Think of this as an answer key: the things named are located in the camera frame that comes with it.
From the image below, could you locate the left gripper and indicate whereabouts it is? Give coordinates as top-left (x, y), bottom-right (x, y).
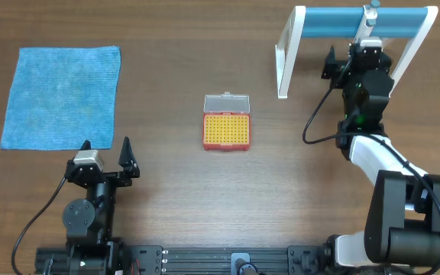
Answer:
top-left (64, 136), bottom-right (141, 189)

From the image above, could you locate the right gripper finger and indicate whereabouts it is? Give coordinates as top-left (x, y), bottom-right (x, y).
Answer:
top-left (321, 45), bottom-right (346, 81)

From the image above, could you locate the white and blue stand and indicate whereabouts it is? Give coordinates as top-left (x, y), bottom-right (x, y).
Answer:
top-left (275, 5), bottom-right (439, 100)

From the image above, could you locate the white pipette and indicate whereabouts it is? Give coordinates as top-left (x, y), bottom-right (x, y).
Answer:
top-left (351, 0), bottom-right (382, 47)

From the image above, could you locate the blue cloth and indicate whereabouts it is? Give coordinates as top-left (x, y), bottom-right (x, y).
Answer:
top-left (0, 45), bottom-right (122, 151)

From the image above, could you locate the red and yellow tip box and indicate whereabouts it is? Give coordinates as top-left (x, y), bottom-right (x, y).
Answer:
top-left (202, 91), bottom-right (252, 152)

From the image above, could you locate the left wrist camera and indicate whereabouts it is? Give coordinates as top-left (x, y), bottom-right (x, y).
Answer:
top-left (73, 149), bottom-right (105, 172)

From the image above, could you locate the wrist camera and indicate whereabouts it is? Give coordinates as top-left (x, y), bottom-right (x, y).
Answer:
top-left (358, 36), bottom-right (383, 53)
top-left (73, 149), bottom-right (105, 172)

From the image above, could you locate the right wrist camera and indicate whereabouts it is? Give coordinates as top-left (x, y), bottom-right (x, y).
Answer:
top-left (358, 36), bottom-right (383, 53)

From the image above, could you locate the black cable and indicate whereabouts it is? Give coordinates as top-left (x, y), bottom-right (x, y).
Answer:
top-left (302, 51), bottom-right (440, 268)
top-left (11, 176), bottom-right (68, 275)

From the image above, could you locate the mounting rail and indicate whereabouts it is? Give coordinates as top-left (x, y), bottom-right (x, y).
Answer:
top-left (34, 244), bottom-right (412, 275)

